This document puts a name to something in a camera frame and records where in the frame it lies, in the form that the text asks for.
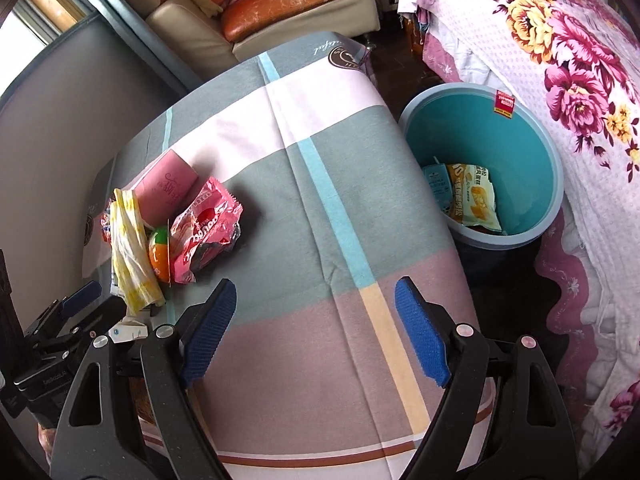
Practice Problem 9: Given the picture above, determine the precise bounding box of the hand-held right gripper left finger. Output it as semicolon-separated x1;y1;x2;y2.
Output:
50;278;238;480

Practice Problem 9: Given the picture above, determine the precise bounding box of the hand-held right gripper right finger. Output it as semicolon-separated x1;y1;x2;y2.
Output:
394;276;581;480

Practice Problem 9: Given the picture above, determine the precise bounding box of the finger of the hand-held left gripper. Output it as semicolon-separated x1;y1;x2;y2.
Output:
60;280;104;319
70;296;130;343

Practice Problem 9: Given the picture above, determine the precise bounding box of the yellow striped wrapper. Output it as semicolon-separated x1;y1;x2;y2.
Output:
109;188;167;316

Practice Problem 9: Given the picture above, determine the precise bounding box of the pink wafer wrapper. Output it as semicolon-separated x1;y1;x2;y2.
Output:
169;176;243;285

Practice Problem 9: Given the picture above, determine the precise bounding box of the teal plastic bin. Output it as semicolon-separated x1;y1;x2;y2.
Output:
398;83;565;252

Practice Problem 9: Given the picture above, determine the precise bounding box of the person's left hand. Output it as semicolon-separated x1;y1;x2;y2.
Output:
36;424;62;467

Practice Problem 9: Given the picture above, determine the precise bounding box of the white crumpled paper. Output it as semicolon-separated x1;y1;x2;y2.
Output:
109;321;149;345

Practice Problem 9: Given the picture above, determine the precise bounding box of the orange snack packet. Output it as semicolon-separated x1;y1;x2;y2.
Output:
100;210;119;247

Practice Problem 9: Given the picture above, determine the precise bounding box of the orange green plastic capsule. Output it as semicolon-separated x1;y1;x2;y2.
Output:
148;226;174;281

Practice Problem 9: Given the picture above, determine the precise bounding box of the striped tablecloth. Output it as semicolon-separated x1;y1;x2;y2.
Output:
82;32;501;480

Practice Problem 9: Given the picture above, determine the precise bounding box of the pink paper cup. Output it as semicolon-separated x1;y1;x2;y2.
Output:
131;149;200;226

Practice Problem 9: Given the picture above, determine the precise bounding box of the yellow snack packet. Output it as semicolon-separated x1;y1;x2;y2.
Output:
446;162;502;233

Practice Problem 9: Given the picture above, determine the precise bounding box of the blue white packet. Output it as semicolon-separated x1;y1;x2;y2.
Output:
422;162;454;216

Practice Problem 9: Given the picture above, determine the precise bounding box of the pink frilled sheet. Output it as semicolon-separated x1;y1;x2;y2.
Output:
534;200;640;463

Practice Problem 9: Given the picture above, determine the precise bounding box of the window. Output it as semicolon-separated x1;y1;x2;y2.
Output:
0;0;91;98

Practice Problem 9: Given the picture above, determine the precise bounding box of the beige sofa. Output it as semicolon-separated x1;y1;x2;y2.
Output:
122;0;381;63

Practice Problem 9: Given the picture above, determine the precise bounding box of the floral blanket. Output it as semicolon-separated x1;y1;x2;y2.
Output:
397;0;640;281

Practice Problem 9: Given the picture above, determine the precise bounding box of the orange leather seat cushion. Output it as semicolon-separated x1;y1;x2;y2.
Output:
221;0;373;43

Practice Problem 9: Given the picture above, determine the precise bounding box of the dark metal frame bar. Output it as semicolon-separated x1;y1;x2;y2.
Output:
60;0;203;97

